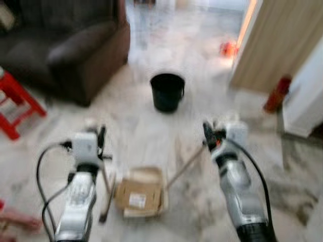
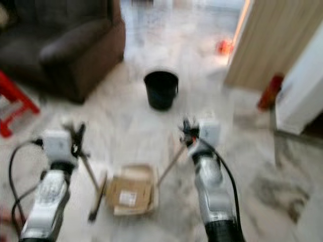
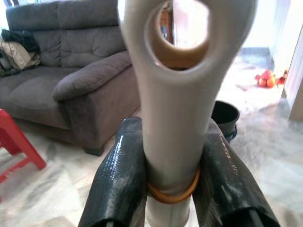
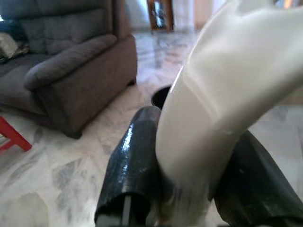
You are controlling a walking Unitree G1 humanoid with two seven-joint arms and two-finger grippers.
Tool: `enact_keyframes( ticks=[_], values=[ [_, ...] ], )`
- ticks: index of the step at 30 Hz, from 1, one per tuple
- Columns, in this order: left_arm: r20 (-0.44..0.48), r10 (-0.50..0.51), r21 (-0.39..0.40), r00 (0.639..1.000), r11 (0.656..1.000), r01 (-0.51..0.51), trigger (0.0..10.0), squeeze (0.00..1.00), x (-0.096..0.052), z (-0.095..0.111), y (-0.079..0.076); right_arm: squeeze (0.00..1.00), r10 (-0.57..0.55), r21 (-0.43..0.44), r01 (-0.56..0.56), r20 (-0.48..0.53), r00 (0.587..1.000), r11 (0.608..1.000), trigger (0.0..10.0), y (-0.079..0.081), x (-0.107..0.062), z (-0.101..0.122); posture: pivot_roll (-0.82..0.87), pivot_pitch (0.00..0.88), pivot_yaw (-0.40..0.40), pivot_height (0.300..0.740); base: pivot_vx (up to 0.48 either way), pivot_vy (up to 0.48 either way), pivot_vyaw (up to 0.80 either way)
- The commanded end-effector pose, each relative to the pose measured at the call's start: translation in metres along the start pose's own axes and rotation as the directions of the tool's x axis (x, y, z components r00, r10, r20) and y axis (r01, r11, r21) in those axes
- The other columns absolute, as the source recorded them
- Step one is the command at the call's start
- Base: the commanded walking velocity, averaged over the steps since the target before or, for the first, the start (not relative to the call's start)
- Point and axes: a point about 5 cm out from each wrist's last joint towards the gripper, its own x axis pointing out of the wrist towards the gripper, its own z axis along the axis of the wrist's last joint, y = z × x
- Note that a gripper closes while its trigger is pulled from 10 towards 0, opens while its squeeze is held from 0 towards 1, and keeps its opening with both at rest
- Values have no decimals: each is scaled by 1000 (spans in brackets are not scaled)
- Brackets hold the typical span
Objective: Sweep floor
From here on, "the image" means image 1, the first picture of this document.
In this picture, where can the red bottle-shaped object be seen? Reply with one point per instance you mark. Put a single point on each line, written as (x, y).
(277, 93)

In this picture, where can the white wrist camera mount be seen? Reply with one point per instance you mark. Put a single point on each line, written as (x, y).
(237, 133)
(86, 146)

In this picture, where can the white panel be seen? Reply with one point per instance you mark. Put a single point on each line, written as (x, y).
(308, 96)

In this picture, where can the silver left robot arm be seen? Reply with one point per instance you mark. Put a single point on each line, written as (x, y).
(78, 201)

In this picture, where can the dark brown armchair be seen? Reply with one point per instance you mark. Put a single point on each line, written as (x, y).
(75, 50)

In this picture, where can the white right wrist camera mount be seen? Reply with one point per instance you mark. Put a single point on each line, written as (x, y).
(237, 133)

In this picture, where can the brown cardboard box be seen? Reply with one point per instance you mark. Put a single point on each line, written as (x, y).
(141, 194)

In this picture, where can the light wooden door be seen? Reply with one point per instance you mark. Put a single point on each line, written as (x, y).
(282, 40)

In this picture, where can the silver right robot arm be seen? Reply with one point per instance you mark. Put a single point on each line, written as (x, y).
(237, 186)

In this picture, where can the black bucket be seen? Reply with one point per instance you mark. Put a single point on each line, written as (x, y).
(167, 96)

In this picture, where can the person bare foot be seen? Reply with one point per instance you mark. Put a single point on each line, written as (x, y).
(20, 221)

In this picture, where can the beige broom purple bristles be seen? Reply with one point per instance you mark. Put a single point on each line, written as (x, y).
(107, 201)

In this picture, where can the small orange red object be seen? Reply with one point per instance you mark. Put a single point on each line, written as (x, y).
(228, 49)

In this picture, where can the red stool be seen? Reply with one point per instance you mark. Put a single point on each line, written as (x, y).
(10, 83)

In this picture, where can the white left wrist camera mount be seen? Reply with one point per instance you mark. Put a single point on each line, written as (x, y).
(86, 146)

